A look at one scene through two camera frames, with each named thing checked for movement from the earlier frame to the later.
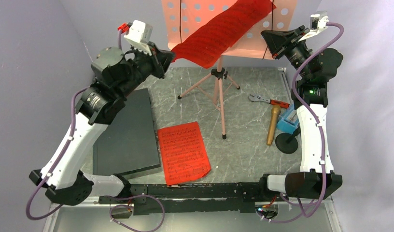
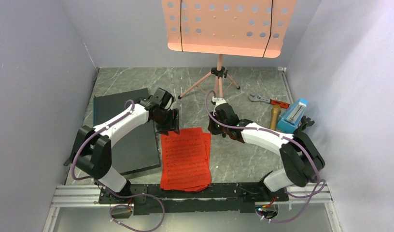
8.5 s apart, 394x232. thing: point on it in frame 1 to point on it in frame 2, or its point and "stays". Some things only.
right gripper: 276,39 to 212,129
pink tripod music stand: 181,16 stays
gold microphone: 275,112 stays
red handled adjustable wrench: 258,97 stays
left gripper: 160,60 to 173,124
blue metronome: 288,121 stays
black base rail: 236,198 stays
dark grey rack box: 128,145 stays
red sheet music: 207,42 to 185,161
